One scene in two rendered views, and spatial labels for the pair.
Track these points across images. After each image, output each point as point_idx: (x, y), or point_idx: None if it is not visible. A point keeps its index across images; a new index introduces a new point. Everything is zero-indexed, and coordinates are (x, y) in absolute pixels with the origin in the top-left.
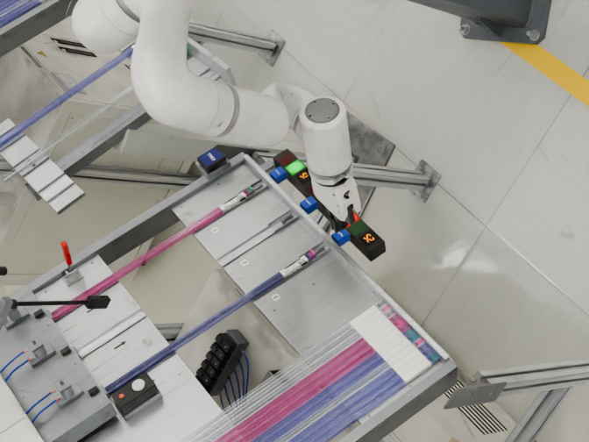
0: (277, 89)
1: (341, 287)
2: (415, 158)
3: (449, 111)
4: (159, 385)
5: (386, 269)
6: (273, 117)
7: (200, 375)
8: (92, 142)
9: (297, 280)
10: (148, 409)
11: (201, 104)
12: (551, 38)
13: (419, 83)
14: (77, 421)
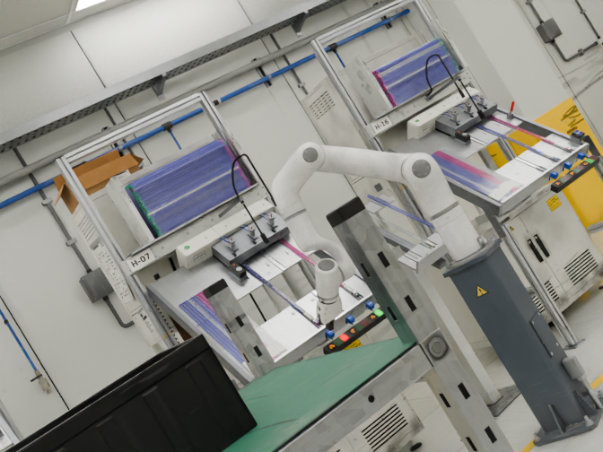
0: (327, 241)
1: (299, 336)
2: None
3: (508, 428)
4: (246, 281)
5: (431, 442)
6: (301, 238)
7: None
8: (388, 234)
9: (302, 320)
10: (234, 279)
11: (279, 199)
12: (537, 449)
13: (529, 410)
14: (221, 252)
